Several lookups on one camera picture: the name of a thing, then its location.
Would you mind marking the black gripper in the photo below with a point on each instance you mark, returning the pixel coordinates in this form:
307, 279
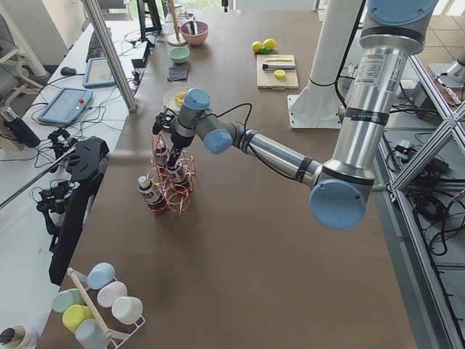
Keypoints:
176, 139

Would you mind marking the tea bottle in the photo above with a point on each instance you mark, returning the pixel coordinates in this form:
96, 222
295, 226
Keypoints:
177, 175
152, 195

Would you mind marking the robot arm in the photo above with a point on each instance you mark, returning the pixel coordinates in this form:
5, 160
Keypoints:
358, 65

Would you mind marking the tea bottle rack front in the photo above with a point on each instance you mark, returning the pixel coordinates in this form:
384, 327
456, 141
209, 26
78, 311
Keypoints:
161, 153

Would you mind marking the tea bottle in rack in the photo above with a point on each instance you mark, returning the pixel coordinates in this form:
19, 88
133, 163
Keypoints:
152, 195

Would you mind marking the white plate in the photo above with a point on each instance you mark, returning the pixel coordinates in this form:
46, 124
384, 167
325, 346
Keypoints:
168, 98

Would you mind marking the grey folded cloth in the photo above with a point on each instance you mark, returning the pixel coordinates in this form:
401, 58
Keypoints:
178, 73

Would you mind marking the mint green bowl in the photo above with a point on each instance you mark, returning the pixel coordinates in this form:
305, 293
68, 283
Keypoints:
179, 55

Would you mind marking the wooden mug tree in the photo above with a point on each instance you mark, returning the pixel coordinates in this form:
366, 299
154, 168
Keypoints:
175, 39

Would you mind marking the blue teach pendant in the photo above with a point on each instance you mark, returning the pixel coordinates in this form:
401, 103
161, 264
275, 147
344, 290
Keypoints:
98, 74
66, 106

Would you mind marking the pink bowl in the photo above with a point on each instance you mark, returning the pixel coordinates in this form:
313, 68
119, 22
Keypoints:
195, 32

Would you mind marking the wooden cutting board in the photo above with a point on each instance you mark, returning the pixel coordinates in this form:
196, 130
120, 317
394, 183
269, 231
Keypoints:
266, 80

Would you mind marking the half lemon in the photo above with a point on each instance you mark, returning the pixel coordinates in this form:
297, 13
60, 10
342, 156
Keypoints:
279, 74

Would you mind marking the black keyboard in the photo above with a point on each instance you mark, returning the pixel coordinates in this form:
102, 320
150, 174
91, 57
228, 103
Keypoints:
95, 49

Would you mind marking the yellow lemon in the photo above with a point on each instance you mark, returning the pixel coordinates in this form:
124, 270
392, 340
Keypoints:
256, 46
270, 43

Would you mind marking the yellow plastic knife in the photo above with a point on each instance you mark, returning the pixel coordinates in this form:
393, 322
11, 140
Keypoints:
279, 59

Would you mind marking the black computer mouse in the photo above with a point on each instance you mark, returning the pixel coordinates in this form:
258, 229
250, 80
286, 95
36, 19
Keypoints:
68, 71

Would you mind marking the light blue cup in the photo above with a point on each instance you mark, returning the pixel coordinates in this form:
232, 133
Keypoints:
100, 275

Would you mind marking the pink cup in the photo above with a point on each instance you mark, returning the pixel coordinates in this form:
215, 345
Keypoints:
110, 293

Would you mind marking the black water bottle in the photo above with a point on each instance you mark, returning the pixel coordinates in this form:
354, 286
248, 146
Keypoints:
22, 132

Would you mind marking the white cup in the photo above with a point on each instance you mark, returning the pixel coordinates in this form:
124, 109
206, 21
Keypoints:
127, 309

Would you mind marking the green cup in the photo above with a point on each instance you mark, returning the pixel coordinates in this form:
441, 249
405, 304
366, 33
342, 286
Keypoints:
66, 298

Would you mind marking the yellow cup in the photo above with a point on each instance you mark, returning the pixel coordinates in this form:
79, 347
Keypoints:
75, 315

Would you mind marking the grey blue cup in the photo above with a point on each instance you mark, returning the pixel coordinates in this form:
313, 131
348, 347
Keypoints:
90, 336

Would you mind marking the copper wire bottle rack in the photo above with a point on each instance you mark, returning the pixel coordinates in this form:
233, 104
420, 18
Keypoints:
175, 184

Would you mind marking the braided ring bread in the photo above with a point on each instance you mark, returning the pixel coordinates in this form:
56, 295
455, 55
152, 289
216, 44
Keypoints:
179, 98

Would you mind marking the aluminium frame post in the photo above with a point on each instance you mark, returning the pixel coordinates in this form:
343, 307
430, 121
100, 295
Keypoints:
96, 18

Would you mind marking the black camera stand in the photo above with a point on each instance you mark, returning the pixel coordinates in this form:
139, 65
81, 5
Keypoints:
64, 209

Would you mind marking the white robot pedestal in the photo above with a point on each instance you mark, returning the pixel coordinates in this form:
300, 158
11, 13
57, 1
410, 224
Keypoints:
317, 105

